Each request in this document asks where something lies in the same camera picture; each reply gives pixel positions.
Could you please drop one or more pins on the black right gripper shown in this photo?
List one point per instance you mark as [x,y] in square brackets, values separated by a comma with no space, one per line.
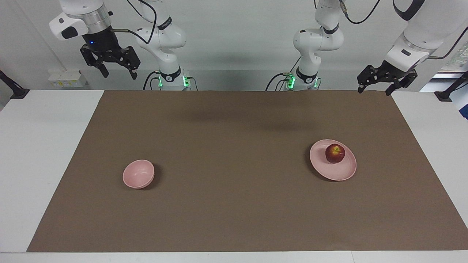
[100,42]

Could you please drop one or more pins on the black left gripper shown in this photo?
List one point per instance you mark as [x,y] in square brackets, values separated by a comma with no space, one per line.
[393,71]

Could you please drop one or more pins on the red apple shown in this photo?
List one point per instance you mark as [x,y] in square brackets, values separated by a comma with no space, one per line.
[335,153]

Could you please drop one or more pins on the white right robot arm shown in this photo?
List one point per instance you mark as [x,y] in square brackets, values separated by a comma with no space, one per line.
[164,36]

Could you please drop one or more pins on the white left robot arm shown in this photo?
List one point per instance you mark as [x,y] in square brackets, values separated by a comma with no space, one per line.
[318,40]

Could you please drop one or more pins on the pink plate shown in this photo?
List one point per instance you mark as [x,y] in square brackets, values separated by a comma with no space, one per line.
[338,171]

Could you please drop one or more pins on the pink bowl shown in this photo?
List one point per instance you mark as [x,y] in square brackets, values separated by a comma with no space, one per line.
[138,174]

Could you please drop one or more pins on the white blue panel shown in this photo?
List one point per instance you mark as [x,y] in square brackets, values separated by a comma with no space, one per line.
[461,104]

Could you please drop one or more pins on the brown table mat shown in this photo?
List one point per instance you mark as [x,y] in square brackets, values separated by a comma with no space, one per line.
[234,204]

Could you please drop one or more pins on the white wall socket box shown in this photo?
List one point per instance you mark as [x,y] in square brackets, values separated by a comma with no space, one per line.
[67,78]

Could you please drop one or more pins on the black clamp mount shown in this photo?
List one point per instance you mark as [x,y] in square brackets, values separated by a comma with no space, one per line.
[446,95]
[16,93]

